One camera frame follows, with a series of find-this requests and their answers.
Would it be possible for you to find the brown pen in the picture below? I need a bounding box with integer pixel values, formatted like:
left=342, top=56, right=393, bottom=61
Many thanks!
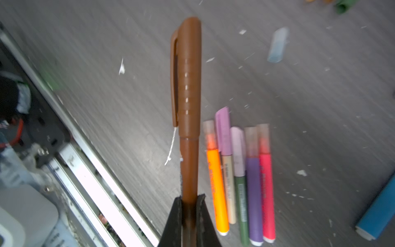
left=170, top=16, right=202, bottom=247

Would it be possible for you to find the cream pen purple cap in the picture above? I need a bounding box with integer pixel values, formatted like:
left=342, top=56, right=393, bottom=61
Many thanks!
left=215, top=107, right=237, bottom=224

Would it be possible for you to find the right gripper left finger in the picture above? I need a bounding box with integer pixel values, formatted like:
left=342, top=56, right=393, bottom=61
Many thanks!
left=158, top=197, right=182, bottom=247

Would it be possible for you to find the green pen pink cap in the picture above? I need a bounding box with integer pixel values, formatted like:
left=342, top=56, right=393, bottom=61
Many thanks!
left=230, top=127, right=250, bottom=247

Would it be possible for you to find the purple highlighter marker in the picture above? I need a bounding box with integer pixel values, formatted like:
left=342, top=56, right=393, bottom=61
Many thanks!
left=244, top=127, right=263, bottom=247

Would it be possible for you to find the blue highlighter marker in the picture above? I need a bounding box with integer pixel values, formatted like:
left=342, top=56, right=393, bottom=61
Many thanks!
left=356, top=175, right=395, bottom=241

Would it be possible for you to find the white tablet device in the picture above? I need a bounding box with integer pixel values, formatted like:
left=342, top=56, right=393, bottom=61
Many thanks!
left=1, top=184, right=59, bottom=247

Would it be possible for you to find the clear blue marker cap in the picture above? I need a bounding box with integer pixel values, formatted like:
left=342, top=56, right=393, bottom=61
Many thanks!
left=267, top=27, right=289, bottom=63

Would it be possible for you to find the orange highlighter marker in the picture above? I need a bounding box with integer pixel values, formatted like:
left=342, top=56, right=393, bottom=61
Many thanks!
left=203, top=120, right=229, bottom=236

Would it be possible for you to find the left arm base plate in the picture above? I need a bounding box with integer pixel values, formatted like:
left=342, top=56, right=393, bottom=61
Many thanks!
left=1, top=70, right=71, bottom=168

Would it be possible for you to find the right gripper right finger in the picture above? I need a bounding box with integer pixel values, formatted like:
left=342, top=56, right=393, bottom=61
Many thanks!
left=196, top=194, right=222, bottom=247

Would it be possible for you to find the pink highlighter marker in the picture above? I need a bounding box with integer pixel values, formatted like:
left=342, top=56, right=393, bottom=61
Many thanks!
left=257, top=123, right=276, bottom=244

